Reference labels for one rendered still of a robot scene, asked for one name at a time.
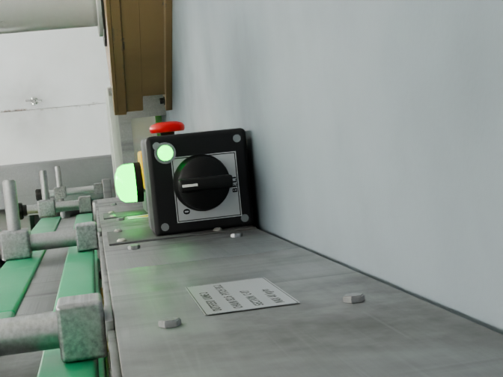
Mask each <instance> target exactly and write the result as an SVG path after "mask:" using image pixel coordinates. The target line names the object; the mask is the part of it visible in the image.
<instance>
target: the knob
mask: <svg viewBox="0 0 503 377"><path fill-rule="evenodd" d="M233 185H234V184H233V177H232V175H230V174H229V173H228V170H227V168H226V167H225V166H224V164H223V163H222V162H221V161H220V160H218V159H217V158H215V157H213V156H210V155H206V154H197V155H194V156H190V157H188V158H186V159H184V160H183V161H182V162H181V163H180V164H179V165H178V167H177V169H176V171H175V172H174V179H173V187H174V192H175V194H176V196H177V198H178V200H179V201H180V202H181V203H182V204H183V205H184V206H186V207H188V208H190V209H193V210H195V211H207V210H211V209H214V208H216V207H217V206H218V205H220V204H221V203H222V202H223V201H224V200H225V198H226V197H227V195H228V192H229V189H230V188H231V187H233Z"/></svg>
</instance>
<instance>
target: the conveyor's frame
mask: <svg viewBox="0 0 503 377"><path fill-rule="evenodd" d="M136 209H143V203H142V202H127V203H126V202H124V201H122V200H121V199H120V198H113V199H106V200H98V201H97V203H96V211H97V226H98V228H101V232H102V235H101V236H99V243H100V258H101V266H102V273H103V289H104V297H105V305H111V306H112V312H113V318H114V324H115V329H114V330H109V331H108V336H109V351H110V359H111V368H112V377H503V334H500V333H498V332H496V331H493V330H491V329H488V328H486V327H484V326H482V325H479V324H477V323H475V322H472V321H470V320H468V319H465V318H463V317H461V316H458V315H456V314H454V313H451V312H449V311H447V310H444V309H442V308H440V307H437V306H436V305H433V304H431V303H428V302H426V301H423V300H421V299H419V298H416V297H415V296H413V295H410V294H408V293H405V292H403V291H400V290H398V289H395V288H394V287H392V286H389V285H387V284H384V283H382V282H380V281H377V280H375V279H373V278H370V277H368V276H366V275H363V274H361V273H359V272H356V271H354V270H352V269H349V268H347V267H345V266H342V265H340V264H338V263H335V262H333V261H331V260H328V259H326V258H324V257H321V256H320V255H317V254H315V253H312V252H310V251H307V250H305V249H304V248H300V247H299V246H296V245H294V244H292V243H289V242H287V241H284V240H283V239H280V238H278V237H276V236H273V235H271V234H268V233H266V232H263V231H262V230H259V229H251V230H239V231H232V232H226V233H214V234H207V235H200V236H187V237H181V238H174V239H162V240H156V241H149V242H137V243H129V244H123V245H111V246H109V241H108V238H107V234H106V233H107V232H111V231H114V230H116V229H122V230H131V229H137V228H144V227H150V226H149V218H148V214H147V215H134V216H127V217H121V218H111V219H103V213H108V212H109V211H114V212H122V211H129V210H136Z"/></svg>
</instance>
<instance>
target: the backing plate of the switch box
mask: <svg viewBox="0 0 503 377"><path fill-rule="evenodd" d="M251 229H257V228H256V227H255V226H253V225H249V226H242V227H230V228H223V229H222V228H220V227H216V228H214V229H213V230H205V231H198V232H191V233H178V234H172V235H165V236H157V235H156V234H155V233H154V232H153V231H152V230H151V228H150V227H144V228H137V229H131V230H122V229H116V230H114V231H111V232H107V233H106V234H107V238H108V241H109V246H111V245H123V244H129V243H137V242H149V241H156V240H162V239H174V238H181V237H187V236H200V235H207V234H214V233H226V232H232V231H239V230H251Z"/></svg>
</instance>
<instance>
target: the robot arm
mask: <svg viewBox="0 0 503 377"><path fill-rule="evenodd" d="M101 12H102V8H101V1H100V0H0V34H10V33H20V32H30V31H48V30H57V29H66V28H84V27H94V26H97V28H98V34H99V37H103V18H102V16H101Z"/></svg>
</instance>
